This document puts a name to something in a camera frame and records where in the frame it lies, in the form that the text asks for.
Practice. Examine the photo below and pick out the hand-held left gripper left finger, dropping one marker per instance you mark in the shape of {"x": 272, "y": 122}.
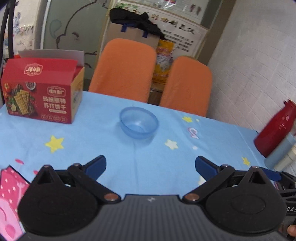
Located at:
{"x": 97, "y": 165}

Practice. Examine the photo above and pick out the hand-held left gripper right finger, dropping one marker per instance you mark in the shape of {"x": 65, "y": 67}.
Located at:
{"x": 204, "y": 165}

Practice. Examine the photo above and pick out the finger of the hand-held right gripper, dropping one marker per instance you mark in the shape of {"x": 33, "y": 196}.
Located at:
{"x": 271, "y": 174}

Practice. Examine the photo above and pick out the blue plastic bowl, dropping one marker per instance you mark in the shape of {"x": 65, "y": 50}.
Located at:
{"x": 138, "y": 126}

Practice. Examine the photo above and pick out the person's right hand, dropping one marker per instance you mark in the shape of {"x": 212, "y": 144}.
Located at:
{"x": 291, "y": 230}

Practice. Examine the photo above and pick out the cream cup with lid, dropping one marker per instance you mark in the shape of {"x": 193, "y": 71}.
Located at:
{"x": 289, "y": 160}

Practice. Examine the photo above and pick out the grey-blue bottle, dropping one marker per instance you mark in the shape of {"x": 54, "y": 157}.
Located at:
{"x": 282, "y": 150}

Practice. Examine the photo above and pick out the red thermos jug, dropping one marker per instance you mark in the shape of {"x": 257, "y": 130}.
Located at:
{"x": 275, "y": 132}

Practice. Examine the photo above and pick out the orange chair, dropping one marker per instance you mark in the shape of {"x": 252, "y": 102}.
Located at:
{"x": 187, "y": 85}
{"x": 122, "y": 69}

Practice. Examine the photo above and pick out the red cracker box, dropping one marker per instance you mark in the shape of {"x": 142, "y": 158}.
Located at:
{"x": 34, "y": 92}

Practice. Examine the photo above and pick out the yellow snack bag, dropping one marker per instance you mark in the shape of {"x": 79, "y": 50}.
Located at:
{"x": 164, "y": 60}

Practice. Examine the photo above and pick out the frosted glass door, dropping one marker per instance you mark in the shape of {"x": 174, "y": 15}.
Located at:
{"x": 69, "y": 30}

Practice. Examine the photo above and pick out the cardboard box with black bag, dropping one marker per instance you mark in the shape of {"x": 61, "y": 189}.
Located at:
{"x": 129, "y": 17}

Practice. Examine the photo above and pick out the framed wall poster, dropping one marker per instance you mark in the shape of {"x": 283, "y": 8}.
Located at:
{"x": 185, "y": 32}

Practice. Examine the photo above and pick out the glossy wall poster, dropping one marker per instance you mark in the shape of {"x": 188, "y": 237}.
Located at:
{"x": 175, "y": 7}

